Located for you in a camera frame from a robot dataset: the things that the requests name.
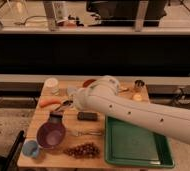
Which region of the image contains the black dish brush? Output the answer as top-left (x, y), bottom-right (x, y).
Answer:
top-left (48, 106), bottom-right (65, 123)

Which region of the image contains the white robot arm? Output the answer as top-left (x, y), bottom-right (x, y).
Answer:
top-left (67, 75), bottom-right (190, 144)

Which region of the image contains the purple bowl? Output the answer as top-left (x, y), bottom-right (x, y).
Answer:
top-left (36, 122), bottom-right (66, 149)

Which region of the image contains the orange carrot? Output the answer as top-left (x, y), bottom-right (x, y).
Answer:
top-left (39, 98), bottom-right (61, 108)

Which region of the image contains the black rectangular block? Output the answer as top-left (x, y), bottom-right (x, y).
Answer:
top-left (77, 112), bottom-right (98, 121)

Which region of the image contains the silver fork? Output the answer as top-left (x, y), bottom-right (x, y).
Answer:
top-left (70, 130), bottom-right (103, 137)

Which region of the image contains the bunch of dark grapes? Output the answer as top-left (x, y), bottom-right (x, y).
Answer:
top-left (64, 142), bottom-right (100, 158)

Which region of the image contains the light blue cup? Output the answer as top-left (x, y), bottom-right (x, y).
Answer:
top-left (22, 140), bottom-right (40, 158)

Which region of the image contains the green plastic tray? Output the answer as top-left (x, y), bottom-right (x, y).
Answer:
top-left (104, 117), bottom-right (175, 168)

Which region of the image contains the small metal cup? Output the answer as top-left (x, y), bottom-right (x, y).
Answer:
top-left (134, 80), bottom-right (145, 91)

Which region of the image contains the black chair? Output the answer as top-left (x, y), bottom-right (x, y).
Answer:
top-left (0, 130), bottom-right (25, 171)

